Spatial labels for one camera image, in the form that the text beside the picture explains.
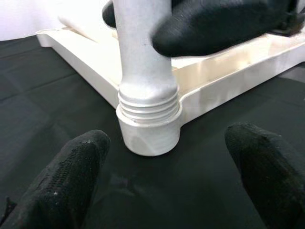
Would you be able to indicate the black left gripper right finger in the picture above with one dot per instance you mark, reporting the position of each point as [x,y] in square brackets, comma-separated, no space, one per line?
[274,181]

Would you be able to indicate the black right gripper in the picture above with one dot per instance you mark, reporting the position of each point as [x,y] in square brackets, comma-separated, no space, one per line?
[295,21]

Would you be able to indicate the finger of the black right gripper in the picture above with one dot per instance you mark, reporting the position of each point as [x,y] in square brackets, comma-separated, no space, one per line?
[108,14]
[214,26]

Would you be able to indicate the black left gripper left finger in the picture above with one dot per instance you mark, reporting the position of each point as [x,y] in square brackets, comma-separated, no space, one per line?
[59,190]

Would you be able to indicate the white plastic table leg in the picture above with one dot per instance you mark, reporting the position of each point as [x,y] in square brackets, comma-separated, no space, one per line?
[145,59]
[81,21]

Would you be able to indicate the white plastic table top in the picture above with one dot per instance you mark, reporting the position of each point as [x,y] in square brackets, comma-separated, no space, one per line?
[214,90]

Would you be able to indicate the black tablecloth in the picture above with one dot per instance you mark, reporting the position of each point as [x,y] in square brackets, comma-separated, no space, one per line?
[47,95]

